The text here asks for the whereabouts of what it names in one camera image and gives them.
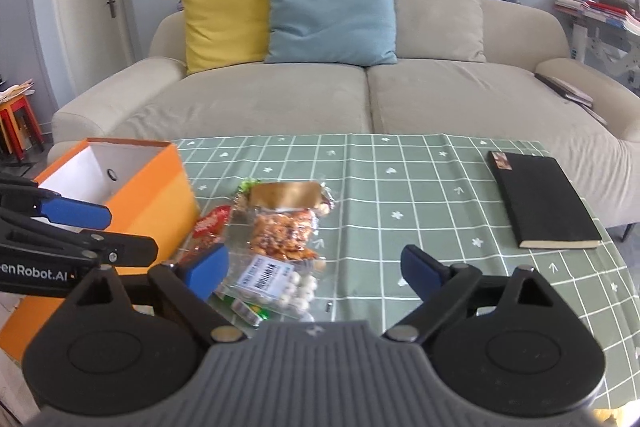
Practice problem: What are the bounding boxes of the red meat snack packet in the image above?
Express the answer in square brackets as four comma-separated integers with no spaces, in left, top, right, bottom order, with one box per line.
[174,205,232,265]

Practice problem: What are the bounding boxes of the green sausage stick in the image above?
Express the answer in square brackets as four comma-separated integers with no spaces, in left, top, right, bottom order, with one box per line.
[215,291,270,327]

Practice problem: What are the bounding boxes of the white candy balls pack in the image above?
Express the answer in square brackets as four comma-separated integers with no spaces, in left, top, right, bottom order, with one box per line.
[217,255,326,319]

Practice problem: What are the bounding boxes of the spicy peanuts vacuum pack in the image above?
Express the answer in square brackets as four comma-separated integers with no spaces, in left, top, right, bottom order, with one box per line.
[247,181,335,262]

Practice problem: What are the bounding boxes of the green nuts packet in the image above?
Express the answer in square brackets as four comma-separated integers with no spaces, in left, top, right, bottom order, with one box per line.
[233,178,260,210]

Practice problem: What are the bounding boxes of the green checkered tablecloth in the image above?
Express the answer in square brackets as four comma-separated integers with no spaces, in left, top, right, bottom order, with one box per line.
[177,134,639,409]

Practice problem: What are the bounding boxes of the red orange stools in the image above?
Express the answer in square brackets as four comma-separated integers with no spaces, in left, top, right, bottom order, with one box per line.
[1,93,44,164]

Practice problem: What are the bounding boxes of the orange cardboard box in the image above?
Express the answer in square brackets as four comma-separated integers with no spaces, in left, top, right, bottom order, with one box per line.
[1,138,200,361]

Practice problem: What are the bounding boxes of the black notebook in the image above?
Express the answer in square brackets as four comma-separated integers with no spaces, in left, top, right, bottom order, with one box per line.
[487,150,602,251]

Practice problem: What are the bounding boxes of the beige sofa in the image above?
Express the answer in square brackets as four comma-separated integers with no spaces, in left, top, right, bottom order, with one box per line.
[49,0,639,227]

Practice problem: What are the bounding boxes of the yellow cushion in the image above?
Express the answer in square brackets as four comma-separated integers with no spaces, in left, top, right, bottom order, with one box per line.
[181,0,270,74]

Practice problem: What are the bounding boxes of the beige back cushion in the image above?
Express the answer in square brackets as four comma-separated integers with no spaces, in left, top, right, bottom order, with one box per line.
[394,0,486,63]

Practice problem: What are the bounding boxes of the light blue cushion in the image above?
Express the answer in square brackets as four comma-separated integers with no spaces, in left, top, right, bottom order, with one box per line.
[265,0,397,67]

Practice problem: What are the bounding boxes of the cluttered white shelf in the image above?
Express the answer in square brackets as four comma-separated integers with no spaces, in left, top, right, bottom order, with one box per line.
[554,0,639,93]

